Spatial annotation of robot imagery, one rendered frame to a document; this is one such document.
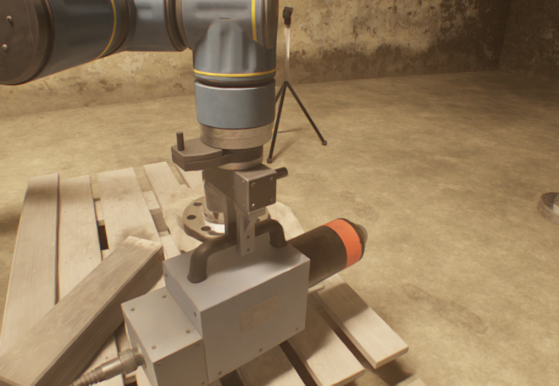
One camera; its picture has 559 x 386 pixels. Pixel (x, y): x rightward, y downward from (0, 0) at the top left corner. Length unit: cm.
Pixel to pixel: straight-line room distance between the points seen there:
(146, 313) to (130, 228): 65
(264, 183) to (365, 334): 50
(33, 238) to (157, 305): 70
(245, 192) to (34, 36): 30
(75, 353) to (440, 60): 482
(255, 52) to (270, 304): 39
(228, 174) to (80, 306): 49
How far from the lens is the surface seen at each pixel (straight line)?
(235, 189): 53
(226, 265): 64
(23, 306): 106
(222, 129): 49
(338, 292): 100
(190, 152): 50
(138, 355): 66
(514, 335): 126
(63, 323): 88
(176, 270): 64
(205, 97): 49
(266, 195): 53
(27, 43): 36
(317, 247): 73
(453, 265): 143
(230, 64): 47
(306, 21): 382
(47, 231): 132
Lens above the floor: 81
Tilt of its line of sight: 26 degrees down
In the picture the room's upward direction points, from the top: 1 degrees clockwise
